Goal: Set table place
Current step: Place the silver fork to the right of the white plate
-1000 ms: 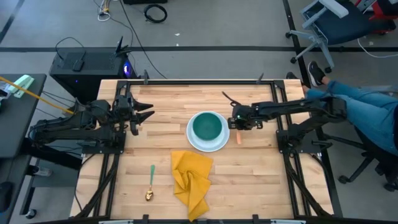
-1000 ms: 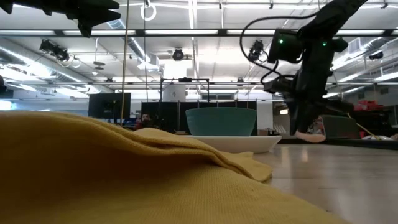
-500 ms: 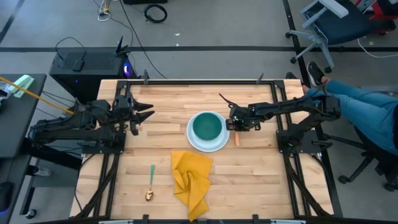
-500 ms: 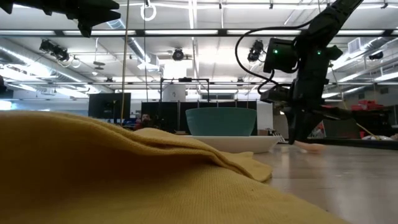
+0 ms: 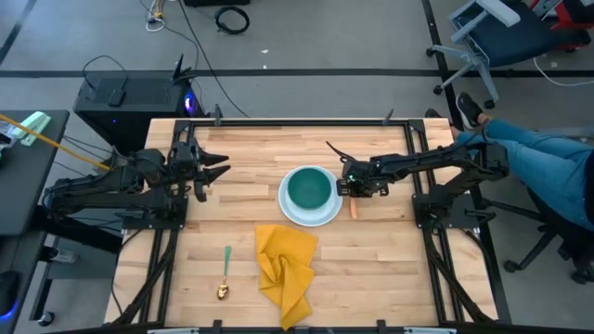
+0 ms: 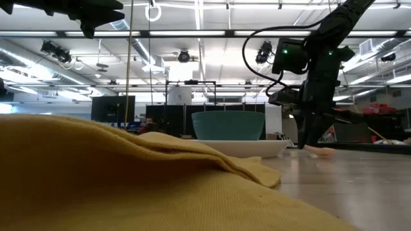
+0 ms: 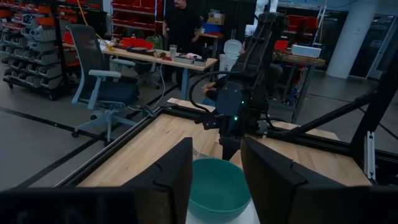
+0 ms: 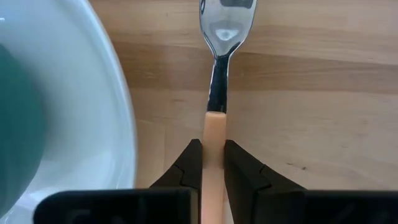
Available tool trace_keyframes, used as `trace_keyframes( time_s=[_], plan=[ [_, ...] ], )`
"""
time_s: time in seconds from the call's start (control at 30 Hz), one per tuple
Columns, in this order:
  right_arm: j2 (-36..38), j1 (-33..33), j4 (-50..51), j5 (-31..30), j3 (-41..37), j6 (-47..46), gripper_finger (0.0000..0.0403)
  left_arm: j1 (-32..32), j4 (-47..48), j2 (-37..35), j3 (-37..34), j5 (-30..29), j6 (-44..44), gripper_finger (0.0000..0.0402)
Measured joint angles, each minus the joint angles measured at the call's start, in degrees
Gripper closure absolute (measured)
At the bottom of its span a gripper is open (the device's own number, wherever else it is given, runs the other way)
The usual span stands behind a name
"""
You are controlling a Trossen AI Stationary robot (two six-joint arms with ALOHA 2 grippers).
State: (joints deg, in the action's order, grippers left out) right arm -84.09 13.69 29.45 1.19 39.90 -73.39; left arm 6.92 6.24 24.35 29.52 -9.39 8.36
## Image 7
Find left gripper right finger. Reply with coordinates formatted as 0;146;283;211
240;136;346;224

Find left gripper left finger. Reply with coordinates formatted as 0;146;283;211
123;136;194;224

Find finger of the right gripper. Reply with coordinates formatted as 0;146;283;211
219;136;243;162

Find teal bowl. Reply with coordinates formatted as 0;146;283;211
187;157;252;224

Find white trash bin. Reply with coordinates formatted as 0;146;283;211
218;39;243;79

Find long wooden work table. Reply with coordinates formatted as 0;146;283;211
62;42;219;101

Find black diagonal strut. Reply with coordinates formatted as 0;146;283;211
297;90;377;135

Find small wooden work table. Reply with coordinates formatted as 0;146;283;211
272;51;326;124

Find blue box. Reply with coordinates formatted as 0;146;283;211
201;22;223;35

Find white box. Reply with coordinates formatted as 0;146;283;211
290;44;322;59

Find cardboard box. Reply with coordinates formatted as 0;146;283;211
206;11;226;26

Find standing person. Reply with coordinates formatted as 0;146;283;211
161;0;203;54

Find grey office chair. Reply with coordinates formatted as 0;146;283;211
65;24;141;147

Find white robot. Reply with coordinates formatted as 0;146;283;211
244;0;280;35

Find red box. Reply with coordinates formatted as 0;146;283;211
119;37;155;50

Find red shelf rack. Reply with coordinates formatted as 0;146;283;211
111;0;166;35

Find rack of grey bins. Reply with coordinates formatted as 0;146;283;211
0;0;76;101

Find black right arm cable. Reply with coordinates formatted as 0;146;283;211
188;70;242;114

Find silver metal bracket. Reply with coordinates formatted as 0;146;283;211
364;131;377;181

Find black frame post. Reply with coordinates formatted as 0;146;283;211
350;40;398;164

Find yellow hanging rope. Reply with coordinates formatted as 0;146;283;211
76;0;116;52

